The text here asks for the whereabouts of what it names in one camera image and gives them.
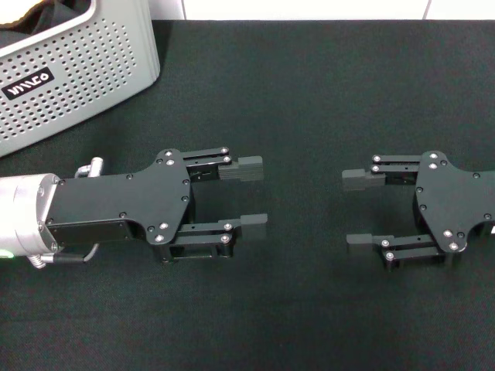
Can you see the grey perforated storage box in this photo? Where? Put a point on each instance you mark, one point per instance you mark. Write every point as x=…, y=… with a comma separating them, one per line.
x=77, y=58

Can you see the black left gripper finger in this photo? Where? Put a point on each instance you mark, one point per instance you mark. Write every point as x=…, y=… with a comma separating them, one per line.
x=255, y=228
x=247, y=168

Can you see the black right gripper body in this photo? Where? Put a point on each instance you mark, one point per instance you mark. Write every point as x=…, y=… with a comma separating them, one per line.
x=448, y=201

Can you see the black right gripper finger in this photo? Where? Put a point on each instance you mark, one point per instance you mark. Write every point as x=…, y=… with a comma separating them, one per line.
x=359, y=181
x=359, y=243

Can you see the black tablecloth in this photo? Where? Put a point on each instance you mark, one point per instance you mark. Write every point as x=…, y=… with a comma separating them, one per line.
x=290, y=96

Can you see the silver angled plug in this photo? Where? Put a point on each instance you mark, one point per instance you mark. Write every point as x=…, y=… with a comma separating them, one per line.
x=93, y=166

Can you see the yellow and grey towel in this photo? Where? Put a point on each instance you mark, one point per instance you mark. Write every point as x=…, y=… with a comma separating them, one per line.
x=15, y=11

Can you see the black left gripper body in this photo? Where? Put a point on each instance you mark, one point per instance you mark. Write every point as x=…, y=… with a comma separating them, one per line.
x=116, y=201

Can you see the dark cloth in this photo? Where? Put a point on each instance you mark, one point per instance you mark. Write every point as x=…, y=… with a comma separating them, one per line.
x=58, y=15

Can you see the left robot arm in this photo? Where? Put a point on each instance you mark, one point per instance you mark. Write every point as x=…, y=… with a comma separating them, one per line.
x=23, y=216

